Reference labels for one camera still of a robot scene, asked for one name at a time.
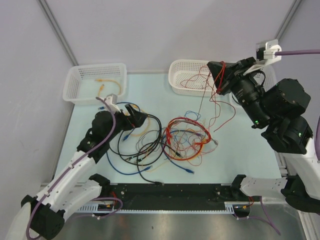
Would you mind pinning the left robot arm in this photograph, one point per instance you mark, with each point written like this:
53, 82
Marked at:
60, 199

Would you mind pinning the white slotted cable duct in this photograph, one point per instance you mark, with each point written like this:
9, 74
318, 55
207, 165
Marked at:
92, 208

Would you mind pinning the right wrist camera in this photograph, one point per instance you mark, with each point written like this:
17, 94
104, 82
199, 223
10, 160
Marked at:
265, 55

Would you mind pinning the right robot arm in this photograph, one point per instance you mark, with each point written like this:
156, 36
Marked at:
278, 112

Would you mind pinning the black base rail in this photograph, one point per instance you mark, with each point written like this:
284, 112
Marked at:
174, 196

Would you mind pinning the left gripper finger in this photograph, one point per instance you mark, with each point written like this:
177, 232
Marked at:
137, 118
131, 110

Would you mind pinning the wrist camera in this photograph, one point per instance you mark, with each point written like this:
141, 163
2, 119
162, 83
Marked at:
109, 103
265, 55

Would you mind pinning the right white plastic basket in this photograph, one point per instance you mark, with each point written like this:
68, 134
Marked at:
266, 77

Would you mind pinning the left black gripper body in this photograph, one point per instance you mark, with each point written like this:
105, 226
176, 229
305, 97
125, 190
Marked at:
122, 122

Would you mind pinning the middle white plastic basket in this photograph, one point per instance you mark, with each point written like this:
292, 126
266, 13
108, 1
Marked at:
190, 77

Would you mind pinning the white plastic basket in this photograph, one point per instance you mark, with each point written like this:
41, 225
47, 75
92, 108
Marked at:
266, 77
86, 82
190, 77

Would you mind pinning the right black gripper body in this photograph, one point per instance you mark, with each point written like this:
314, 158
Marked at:
238, 78

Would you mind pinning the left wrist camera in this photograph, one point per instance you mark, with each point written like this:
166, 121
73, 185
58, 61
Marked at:
109, 103

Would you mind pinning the left white plastic basket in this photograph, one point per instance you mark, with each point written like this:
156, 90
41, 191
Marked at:
86, 82

